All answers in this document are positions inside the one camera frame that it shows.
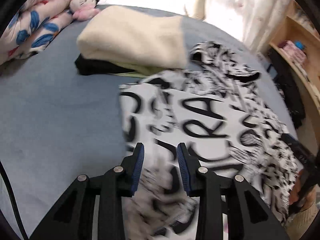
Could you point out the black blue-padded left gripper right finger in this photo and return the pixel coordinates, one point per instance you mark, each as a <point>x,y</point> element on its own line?
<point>248,216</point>

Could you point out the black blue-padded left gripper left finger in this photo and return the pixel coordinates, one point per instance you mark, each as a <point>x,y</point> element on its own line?
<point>71,216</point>

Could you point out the white black graffiti print hoodie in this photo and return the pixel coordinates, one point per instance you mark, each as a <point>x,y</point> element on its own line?
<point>218,114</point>

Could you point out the black white patterned clothes pile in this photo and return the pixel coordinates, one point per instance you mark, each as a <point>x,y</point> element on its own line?
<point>287,87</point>

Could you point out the blue-grey fleece bed blanket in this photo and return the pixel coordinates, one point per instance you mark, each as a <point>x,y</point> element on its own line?
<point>57,124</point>

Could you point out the pink box on shelf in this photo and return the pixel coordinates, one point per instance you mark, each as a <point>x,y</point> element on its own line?
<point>292,52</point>

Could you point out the teal object on pink box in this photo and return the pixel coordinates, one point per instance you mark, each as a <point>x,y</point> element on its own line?
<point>299,45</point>

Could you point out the light wooden shelf unit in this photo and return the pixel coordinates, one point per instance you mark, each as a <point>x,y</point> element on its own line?
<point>296,26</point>

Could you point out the folded black garment under cream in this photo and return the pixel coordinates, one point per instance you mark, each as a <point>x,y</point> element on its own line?
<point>88,67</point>

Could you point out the folded cream fleece garment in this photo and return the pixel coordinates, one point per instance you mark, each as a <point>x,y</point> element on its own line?
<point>134,40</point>

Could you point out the white blue floral quilt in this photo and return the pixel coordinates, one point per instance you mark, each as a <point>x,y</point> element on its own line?
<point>33,27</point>

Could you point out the pink white kitty plush toy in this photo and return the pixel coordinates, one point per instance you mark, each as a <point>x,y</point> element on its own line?
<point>83,10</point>

